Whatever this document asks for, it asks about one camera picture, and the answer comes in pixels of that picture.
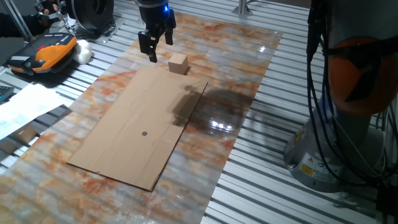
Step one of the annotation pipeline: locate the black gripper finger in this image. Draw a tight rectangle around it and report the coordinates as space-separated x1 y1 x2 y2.
164 26 175 46
137 29 159 63

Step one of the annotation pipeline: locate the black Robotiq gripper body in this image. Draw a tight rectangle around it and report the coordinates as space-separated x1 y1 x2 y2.
136 0 177 38

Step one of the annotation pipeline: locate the light wooden cube block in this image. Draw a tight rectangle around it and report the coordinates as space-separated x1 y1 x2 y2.
167 52 190 76

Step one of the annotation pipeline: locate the black sleeved person forearm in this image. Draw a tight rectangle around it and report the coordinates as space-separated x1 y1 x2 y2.
0 12 47 39

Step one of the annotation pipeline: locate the person hand with black glove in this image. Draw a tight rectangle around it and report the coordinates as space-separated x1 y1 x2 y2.
36 0 60 18

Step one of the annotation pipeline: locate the orange grey marble pattern mat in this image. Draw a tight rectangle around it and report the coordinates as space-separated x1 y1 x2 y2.
0 12 284 224

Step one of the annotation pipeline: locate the brown cardboard sheet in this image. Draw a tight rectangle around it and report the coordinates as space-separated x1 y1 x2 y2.
67 65 208 192

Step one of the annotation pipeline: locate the silver metal clamp stand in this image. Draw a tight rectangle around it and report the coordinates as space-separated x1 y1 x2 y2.
34 1 77 34

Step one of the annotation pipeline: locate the orange black teach pendant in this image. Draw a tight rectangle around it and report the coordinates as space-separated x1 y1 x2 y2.
6 32 78 75

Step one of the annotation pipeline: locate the slanted aluminium profile bar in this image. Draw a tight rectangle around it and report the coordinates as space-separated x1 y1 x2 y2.
1 0 34 44

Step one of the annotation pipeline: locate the white paper sheet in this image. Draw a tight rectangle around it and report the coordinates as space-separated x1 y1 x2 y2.
0 83 74 141

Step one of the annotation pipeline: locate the black computer keyboard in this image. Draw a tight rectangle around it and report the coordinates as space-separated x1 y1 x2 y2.
0 86 15 105

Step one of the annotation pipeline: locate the small brown cardboard piece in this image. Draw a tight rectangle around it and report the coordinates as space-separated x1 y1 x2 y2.
0 124 38 155

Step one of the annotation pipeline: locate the grey metal base plate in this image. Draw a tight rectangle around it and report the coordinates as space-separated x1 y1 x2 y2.
49 15 126 44

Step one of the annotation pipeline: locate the black round cable spool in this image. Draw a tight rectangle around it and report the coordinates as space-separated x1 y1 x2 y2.
65 0 115 32

